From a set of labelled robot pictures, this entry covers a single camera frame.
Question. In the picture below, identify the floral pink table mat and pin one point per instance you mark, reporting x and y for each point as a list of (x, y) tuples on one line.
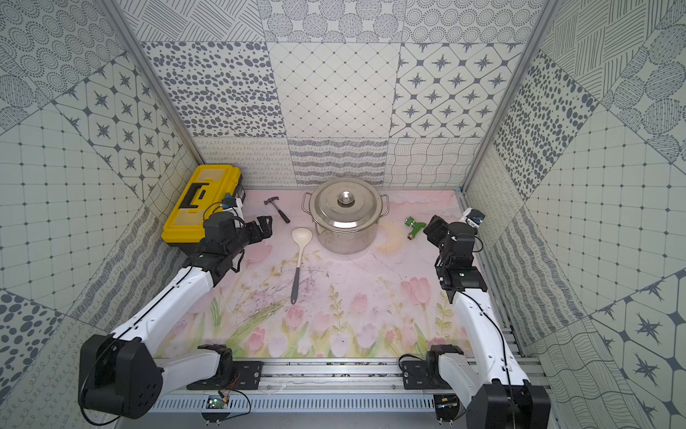
[(382, 302)]

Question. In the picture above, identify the green hose nozzle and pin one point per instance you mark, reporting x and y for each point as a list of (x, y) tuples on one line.
[(415, 227)]

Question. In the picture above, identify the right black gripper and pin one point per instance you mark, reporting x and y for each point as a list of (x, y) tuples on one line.
[(435, 229)]

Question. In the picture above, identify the aluminium mounting rail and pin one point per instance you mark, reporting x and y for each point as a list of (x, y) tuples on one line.
[(314, 386)]

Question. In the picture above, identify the white spoon grey handle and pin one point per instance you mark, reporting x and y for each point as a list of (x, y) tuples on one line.
[(302, 237)]

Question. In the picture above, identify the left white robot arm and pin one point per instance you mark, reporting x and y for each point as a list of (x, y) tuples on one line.
[(119, 372)]

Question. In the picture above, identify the small black hammer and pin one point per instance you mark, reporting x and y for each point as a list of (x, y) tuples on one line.
[(273, 202)]

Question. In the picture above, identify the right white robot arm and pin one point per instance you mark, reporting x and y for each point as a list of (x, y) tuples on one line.
[(491, 390)]

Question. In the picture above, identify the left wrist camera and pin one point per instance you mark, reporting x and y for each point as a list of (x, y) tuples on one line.
[(230, 202)]

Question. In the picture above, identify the stainless steel pot lid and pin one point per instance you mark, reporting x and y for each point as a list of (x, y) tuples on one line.
[(345, 205)]

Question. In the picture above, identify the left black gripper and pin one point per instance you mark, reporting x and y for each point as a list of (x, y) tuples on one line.
[(252, 231)]

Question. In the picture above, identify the yellow black toolbox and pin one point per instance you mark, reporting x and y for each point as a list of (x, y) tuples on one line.
[(209, 185)]

